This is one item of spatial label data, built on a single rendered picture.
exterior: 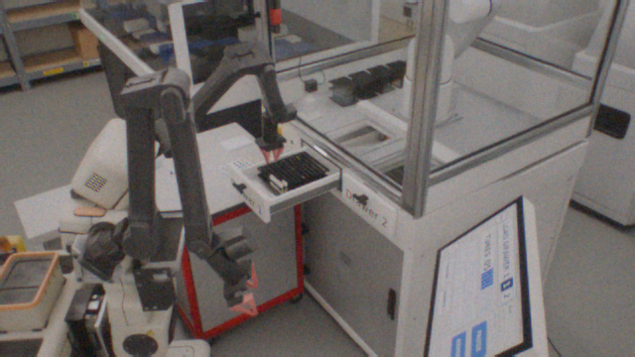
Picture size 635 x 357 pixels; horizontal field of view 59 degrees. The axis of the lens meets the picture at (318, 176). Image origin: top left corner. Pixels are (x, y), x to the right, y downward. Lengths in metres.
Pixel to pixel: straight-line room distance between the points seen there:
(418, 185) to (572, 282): 1.61
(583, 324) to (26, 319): 2.37
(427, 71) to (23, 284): 1.32
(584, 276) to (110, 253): 2.51
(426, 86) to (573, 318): 1.72
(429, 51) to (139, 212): 0.86
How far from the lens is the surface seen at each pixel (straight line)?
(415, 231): 1.88
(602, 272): 3.34
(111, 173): 1.43
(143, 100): 1.14
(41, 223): 2.37
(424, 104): 1.64
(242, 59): 1.51
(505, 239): 1.48
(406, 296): 2.09
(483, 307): 1.36
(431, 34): 1.57
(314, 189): 2.09
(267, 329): 2.75
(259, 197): 1.99
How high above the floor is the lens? 2.06
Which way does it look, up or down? 34 degrees down
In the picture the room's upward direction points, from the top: 1 degrees counter-clockwise
